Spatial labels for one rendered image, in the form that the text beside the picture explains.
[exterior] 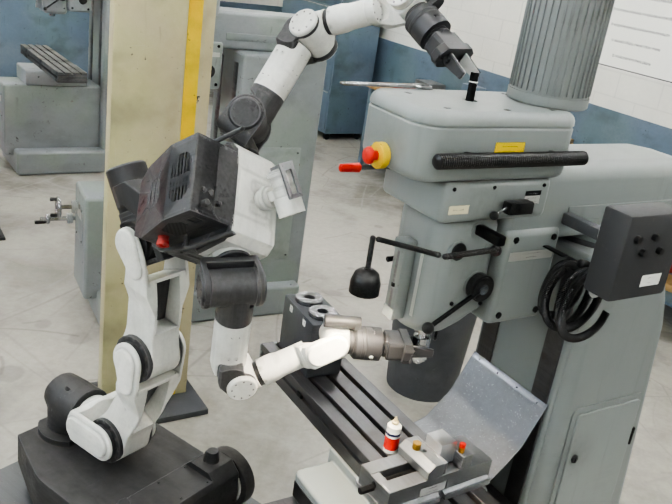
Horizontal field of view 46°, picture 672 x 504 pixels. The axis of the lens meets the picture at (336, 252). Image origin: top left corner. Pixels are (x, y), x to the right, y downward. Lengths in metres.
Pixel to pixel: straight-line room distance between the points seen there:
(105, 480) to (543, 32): 1.79
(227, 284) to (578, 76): 0.95
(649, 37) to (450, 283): 5.13
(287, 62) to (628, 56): 5.16
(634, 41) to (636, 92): 0.41
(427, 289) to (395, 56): 7.50
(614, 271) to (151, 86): 2.12
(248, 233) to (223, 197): 0.11
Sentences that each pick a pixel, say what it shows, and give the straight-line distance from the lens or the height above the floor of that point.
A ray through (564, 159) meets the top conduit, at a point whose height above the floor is 1.79.
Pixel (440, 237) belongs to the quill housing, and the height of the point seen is 1.58.
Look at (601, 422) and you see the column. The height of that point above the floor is 1.00.
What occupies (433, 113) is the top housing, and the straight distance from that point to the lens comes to 1.69.
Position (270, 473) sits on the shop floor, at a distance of 3.59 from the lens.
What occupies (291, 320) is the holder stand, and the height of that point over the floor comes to 1.04.
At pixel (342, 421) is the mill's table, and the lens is 2.32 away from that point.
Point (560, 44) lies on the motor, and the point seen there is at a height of 2.04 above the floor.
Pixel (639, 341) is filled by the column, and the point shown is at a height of 1.25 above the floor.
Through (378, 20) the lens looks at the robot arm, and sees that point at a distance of 2.04.
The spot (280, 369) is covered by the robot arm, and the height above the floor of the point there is 1.16.
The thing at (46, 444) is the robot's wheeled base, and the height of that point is 0.57.
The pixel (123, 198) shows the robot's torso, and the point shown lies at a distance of 2.18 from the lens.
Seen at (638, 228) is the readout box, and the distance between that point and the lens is 1.87.
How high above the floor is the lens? 2.19
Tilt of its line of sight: 21 degrees down
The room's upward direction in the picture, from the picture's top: 9 degrees clockwise
